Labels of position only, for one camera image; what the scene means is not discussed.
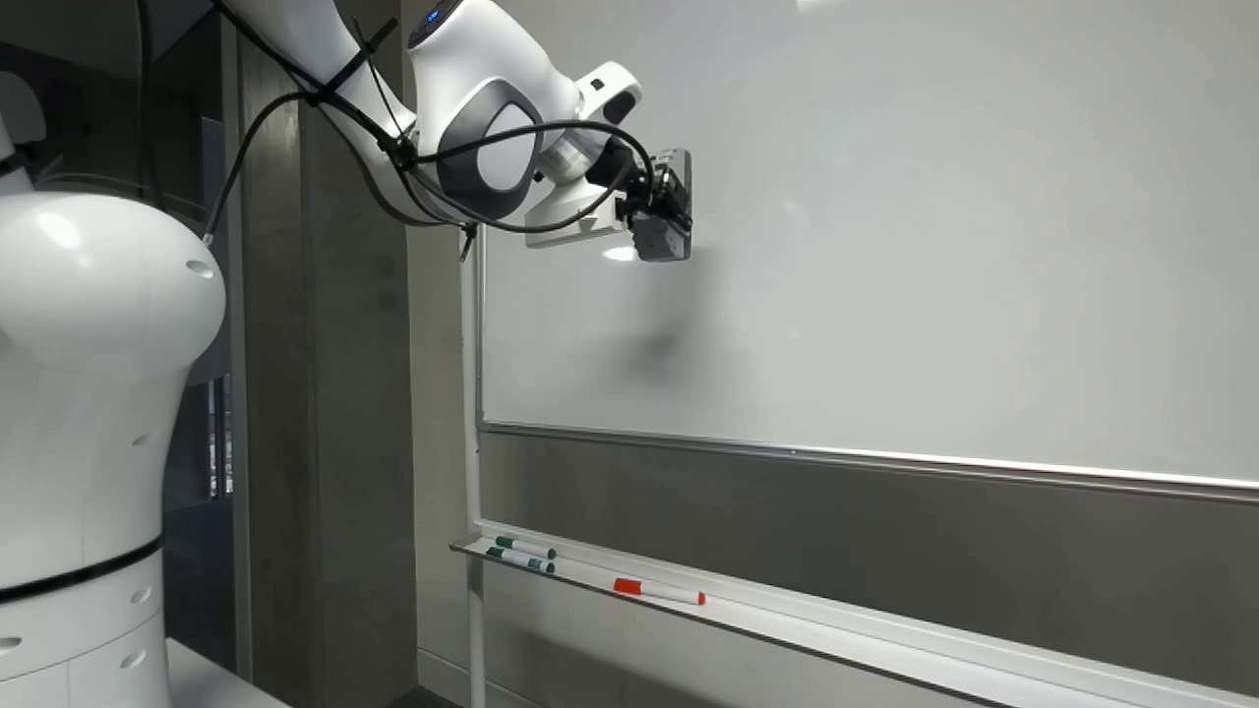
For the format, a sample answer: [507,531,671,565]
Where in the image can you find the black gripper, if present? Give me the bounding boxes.
[586,132,691,236]

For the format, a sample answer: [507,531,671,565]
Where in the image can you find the grey whiteboard eraser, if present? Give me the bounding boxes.
[624,146,700,268]

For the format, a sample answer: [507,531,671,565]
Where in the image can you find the large whiteboard panel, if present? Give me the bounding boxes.
[476,0,1259,504]

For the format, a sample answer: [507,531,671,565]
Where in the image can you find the green capped marker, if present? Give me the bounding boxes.
[482,540,562,580]
[491,526,562,561]

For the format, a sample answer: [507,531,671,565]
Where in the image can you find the red capped marker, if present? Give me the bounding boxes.
[611,572,717,608]

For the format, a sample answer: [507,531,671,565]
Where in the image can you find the white marker tray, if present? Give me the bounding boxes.
[447,515,1259,708]

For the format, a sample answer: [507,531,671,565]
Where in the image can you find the white table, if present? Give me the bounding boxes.
[160,636,296,708]

